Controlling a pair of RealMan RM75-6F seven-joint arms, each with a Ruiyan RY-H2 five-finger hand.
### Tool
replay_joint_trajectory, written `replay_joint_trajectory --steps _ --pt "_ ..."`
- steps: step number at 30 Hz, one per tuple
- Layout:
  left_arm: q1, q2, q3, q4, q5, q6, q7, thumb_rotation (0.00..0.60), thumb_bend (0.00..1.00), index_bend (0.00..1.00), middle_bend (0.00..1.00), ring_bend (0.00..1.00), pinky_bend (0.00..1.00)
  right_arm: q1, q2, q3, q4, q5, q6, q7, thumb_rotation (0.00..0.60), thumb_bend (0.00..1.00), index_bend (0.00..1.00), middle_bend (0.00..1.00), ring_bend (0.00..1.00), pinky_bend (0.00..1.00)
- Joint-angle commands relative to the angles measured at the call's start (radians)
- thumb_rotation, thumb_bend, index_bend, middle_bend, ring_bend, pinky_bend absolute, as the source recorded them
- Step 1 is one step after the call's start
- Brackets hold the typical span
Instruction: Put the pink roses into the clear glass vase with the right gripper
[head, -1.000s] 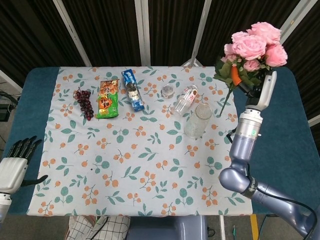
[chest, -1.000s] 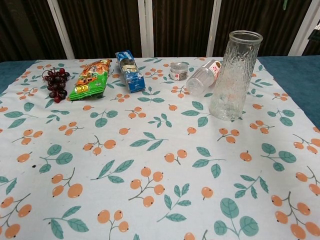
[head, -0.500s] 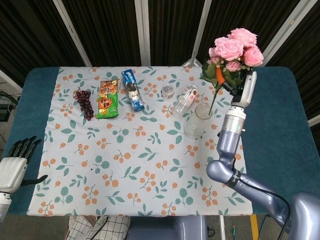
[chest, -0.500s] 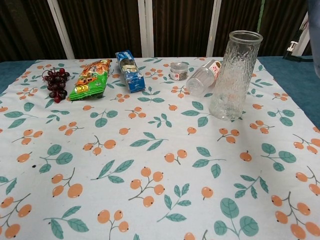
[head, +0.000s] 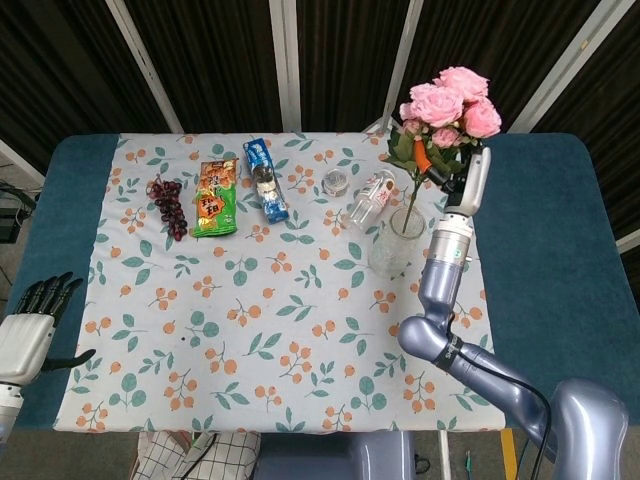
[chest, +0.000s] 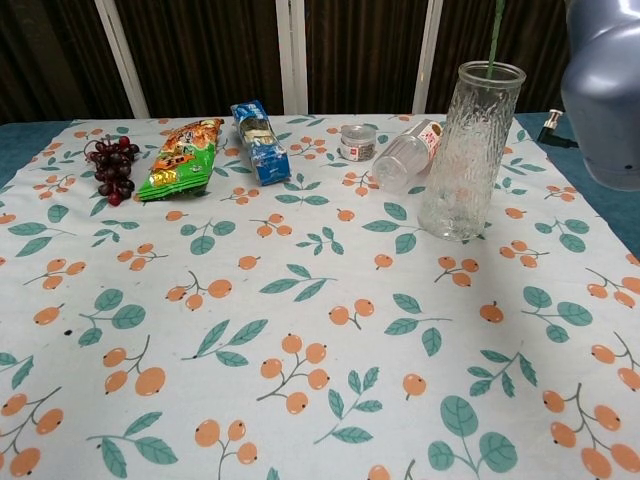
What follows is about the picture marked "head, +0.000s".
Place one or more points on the teal table cover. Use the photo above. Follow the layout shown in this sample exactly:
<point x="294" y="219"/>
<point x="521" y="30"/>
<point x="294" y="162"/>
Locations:
<point x="540" y="225"/>

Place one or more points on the white table leg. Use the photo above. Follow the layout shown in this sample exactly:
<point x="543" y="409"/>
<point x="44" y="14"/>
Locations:
<point x="444" y="455"/>

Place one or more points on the white partition frame post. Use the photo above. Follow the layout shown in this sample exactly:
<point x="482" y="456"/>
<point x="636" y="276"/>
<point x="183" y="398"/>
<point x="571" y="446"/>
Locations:
<point x="407" y="45"/>
<point x="145" y="65"/>
<point x="286" y="65"/>
<point x="565" y="65"/>

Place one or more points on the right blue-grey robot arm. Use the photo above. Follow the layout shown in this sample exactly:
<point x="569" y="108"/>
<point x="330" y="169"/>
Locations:
<point x="445" y="280"/>

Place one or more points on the purple grape bunch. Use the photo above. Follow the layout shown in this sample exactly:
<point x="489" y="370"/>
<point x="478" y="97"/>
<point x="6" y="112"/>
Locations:
<point x="167" y="205"/>

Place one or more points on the clear glass vase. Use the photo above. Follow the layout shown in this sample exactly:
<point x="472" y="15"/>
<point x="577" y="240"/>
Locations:
<point x="387" y="255"/>

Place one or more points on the white checkered fabric bag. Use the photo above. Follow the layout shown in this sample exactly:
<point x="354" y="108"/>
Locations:
<point x="165" y="455"/>

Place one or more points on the clear plastic water bottle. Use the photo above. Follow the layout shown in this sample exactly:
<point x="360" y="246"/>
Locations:
<point x="365" y="202"/>

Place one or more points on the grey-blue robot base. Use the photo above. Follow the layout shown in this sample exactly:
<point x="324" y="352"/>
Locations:
<point x="325" y="460"/>

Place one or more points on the pink rose bouquet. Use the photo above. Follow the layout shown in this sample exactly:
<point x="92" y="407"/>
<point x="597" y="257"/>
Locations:
<point x="435" y="105"/>

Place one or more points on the small round metal tin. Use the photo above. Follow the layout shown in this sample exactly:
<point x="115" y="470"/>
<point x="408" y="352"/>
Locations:
<point x="336" y="182"/>

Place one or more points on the right silver orange-tipped robot hand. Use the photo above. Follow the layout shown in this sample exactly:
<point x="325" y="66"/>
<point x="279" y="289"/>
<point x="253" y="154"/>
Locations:
<point x="472" y="185"/>

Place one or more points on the blue cookie package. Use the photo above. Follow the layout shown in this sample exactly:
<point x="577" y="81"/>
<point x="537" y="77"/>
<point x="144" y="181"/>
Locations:
<point x="265" y="180"/>

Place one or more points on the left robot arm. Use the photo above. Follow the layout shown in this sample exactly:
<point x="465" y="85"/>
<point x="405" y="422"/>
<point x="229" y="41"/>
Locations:
<point x="7" y="410"/>

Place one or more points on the green orange snack bag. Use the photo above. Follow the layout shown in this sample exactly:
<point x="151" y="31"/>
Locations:
<point x="215" y="205"/>

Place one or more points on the floral print tablecloth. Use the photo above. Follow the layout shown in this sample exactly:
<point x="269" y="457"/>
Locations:
<point x="280" y="310"/>

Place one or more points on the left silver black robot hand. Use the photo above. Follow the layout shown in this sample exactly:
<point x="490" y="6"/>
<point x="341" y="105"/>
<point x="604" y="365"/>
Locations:
<point x="22" y="345"/>

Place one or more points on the white stand with base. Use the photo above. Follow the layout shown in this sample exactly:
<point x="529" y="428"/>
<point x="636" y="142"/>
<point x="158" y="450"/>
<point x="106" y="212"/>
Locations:
<point x="380" y="125"/>

